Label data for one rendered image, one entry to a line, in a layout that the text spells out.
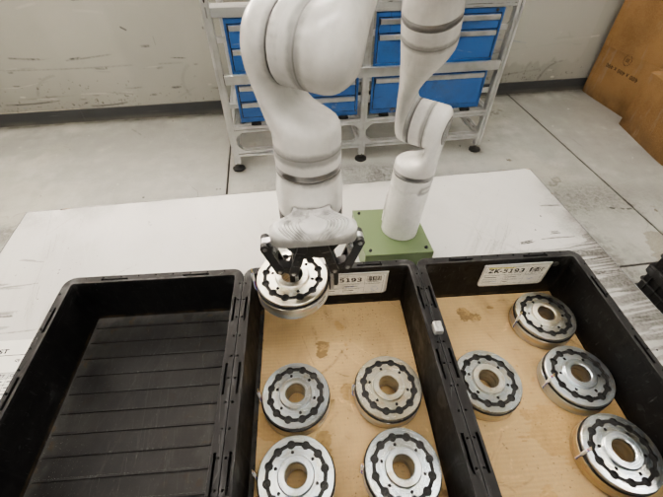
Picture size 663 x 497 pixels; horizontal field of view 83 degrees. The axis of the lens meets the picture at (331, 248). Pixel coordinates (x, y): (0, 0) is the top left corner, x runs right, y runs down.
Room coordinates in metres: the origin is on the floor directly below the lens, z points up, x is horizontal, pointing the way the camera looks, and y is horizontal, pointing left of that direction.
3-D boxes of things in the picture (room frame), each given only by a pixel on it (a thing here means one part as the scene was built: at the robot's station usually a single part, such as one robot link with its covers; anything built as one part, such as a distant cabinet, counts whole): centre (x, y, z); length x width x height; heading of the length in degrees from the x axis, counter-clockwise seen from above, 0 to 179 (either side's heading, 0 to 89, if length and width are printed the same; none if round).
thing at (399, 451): (0.13, -0.09, 0.86); 0.05 x 0.05 x 0.01
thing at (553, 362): (0.26, -0.39, 0.86); 0.10 x 0.10 x 0.01
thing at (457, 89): (2.30, -0.60, 0.60); 0.72 x 0.03 x 0.56; 98
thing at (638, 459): (0.15, -0.40, 0.86); 0.05 x 0.05 x 0.01
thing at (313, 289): (0.34, 0.06, 1.01); 0.10 x 0.10 x 0.01
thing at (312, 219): (0.32, 0.02, 1.17); 0.11 x 0.09 x 0.06; 6
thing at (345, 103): (2.19, 0.19, 0.60); 0.72 x 0.03 x 0.56; 98
